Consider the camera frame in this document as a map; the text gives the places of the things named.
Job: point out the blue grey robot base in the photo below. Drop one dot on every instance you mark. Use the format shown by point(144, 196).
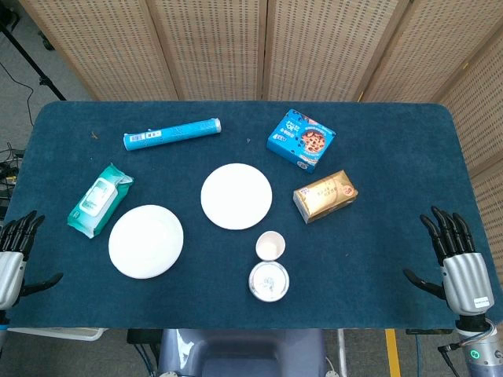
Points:
point(239, 353)

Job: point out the white paper cup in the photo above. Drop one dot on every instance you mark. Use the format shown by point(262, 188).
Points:
point(269, 246)

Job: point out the clear jar of binder clips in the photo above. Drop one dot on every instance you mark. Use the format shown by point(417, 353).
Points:
point(269, 281)

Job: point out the blue table cloth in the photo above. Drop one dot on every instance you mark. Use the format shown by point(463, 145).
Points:
point(373, 255)

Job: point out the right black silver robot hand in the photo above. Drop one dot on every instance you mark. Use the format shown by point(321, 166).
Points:
point(465, 279)

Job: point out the blue cylindrical wrap roll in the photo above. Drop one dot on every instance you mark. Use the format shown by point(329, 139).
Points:
point(173, 134)

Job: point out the white paper plate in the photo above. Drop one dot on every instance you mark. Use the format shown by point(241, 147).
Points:
point(146, 241)
point(236, 196)

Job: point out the wicker folding screen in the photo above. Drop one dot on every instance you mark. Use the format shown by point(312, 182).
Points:
point(220, 47)

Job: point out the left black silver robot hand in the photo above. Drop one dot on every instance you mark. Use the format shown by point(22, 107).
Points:
point(9, 271)

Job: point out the black tripod stand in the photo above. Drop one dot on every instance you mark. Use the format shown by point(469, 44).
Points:
point(31, 63)

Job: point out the green wet wipes pack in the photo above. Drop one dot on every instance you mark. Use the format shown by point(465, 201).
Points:
point(98, 200)

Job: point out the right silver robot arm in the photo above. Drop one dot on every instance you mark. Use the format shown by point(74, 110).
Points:
point(485, 355)

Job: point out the gold tissue pack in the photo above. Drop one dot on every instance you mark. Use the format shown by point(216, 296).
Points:
point(326, 196)

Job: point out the blue cookie box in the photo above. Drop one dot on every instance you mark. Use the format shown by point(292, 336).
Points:
point(300, 141)

